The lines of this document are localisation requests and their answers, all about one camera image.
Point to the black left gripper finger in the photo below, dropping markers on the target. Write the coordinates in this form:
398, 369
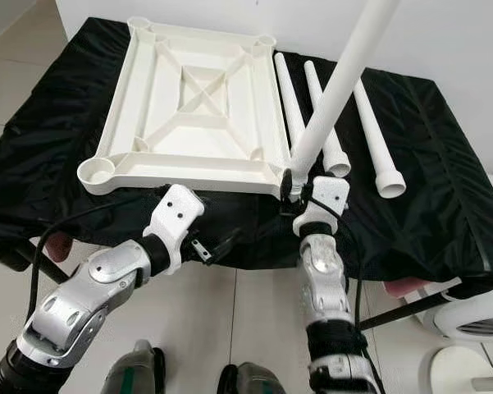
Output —
227, 241

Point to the white plastic children table top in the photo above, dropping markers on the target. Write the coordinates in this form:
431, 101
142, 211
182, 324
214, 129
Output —
139, 98

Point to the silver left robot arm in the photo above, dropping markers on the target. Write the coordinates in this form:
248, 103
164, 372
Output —
82, 304

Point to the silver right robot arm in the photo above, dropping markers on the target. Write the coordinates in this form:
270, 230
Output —
328, 287

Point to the grey robot left leg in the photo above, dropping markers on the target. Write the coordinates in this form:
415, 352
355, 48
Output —
135, 371

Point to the grey robot leg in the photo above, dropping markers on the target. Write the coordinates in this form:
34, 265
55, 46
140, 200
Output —
254, 380
135, 371

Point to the grey robot right leg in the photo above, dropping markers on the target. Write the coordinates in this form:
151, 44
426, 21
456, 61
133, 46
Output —
254, 380

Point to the black table cloth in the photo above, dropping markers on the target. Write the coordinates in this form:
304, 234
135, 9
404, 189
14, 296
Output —
33, 164

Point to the white round base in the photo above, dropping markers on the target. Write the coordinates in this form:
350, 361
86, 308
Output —
472, 373

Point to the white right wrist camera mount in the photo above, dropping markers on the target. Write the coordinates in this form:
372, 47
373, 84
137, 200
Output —
328, 193

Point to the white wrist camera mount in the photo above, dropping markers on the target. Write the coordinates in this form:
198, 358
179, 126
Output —
328, 193
176, 209

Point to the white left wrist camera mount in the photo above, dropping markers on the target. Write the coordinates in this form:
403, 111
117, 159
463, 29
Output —
176, 209

